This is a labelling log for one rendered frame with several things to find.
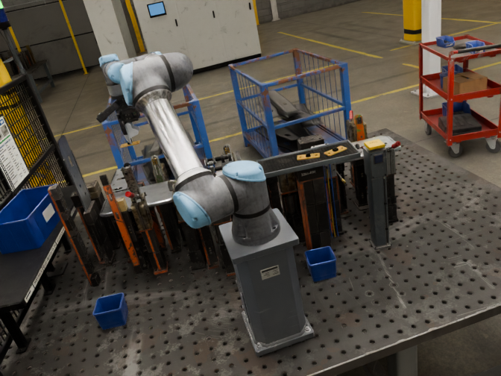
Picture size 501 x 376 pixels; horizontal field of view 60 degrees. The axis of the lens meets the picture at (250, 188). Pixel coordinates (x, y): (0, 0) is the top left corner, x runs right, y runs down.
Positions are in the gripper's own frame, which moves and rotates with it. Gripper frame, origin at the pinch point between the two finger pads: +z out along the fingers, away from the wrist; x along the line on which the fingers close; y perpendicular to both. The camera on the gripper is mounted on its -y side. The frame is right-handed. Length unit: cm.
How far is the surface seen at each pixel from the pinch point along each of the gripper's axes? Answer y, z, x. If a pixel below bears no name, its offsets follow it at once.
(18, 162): -55, 4, 15
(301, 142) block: 76, 23, 14
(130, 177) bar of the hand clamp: 0.2, 9.9, -16.9
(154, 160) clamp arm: 5.2, 16.9, 15.8
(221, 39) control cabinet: 68, 66, 790
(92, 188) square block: -25.4, 21.9, 9.0
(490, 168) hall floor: 248, 123, 122
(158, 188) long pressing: 5.2, 26.8, 4.5
